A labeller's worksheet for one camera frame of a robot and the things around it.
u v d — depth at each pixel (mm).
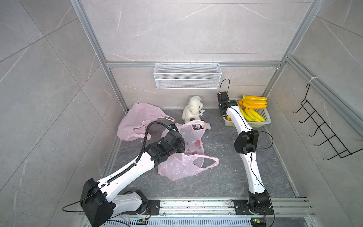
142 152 505
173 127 681
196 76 1011
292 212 753
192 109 984
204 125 1060
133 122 1050
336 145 613
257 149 682
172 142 562
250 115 1060
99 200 377
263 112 1072
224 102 791
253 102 1087
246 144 670
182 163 760
